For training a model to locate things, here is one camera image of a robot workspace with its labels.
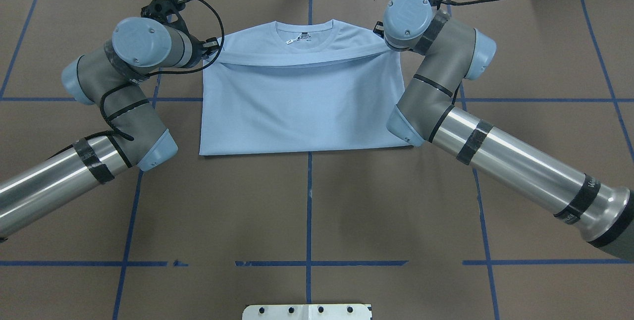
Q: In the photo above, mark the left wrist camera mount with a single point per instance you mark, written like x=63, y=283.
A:
x=166, y=12

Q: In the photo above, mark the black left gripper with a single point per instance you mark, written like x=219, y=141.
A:
x=198, y=48

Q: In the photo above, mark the white hang tag fastener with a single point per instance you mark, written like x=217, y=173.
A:
x=301, y=38

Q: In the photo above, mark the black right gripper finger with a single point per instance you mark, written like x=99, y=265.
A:
x=379, y=29

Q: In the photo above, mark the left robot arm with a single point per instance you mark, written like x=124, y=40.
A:
x=109, y=78

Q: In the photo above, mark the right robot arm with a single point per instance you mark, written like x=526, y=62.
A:
x=452, y=52

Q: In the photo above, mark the light blue t-shirt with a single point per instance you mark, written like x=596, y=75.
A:
x=333, y=93

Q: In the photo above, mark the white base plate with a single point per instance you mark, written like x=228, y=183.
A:
x=308, y=312

